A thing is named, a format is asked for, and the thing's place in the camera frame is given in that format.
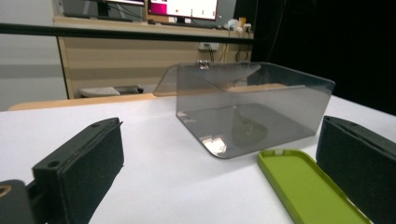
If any transparent grey plastic box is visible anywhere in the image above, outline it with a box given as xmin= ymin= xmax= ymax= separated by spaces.
xmin=152 ymin=60 xmax=336 ymax=160

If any white power socket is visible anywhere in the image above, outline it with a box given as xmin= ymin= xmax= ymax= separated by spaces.
xmin=198 ymin=42 xmax=220 ymax=52

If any dark flat device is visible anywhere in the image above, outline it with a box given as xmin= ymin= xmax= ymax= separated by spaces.
xmin=115 ymin=85 xmax=145 ymax=95

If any green plastic lid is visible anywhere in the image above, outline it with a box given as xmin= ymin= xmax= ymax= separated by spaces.
xmin=257 ymin=148 xmax=374 ymax=224

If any black cable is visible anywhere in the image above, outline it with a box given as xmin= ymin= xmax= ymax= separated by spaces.
xmin=205 ymin=44 xmax=217 ymax=63

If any dark monitor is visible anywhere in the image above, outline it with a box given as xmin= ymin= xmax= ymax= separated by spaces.
xmin=61 ymin=0 xmax=146 ymax=22

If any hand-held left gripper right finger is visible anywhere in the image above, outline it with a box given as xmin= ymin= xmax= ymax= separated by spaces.
xmin=315 ymin=115 xmax=396 ymax=224

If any wooden desk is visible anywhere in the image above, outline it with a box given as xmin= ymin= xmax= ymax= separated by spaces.
xmin=52 ymin=15 xmax=255 ymax=100

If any white tissue pack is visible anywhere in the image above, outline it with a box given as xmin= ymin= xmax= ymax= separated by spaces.
xmin=225 ymin=18 xmax=241 ymax=31

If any black horizontal bar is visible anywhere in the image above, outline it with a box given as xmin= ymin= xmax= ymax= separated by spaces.
xmin=0 ymin=22 xmax=255 ymax=44

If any white flat device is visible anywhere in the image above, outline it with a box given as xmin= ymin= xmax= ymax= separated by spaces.
xmin=78 ymin=86 xmax=121 ymax=99

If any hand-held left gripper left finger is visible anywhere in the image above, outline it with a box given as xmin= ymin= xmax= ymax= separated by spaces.
xmin=32 ymin=117 xmax=125 ymax=224

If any monitor with pink screen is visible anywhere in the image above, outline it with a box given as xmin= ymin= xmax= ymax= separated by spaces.
xmin=148 ymin=0 xmax=219 ymax=24

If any black keyboard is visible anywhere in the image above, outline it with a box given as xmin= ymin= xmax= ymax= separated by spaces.
xmin=160 ymin=21 xmax=219 ymax=30

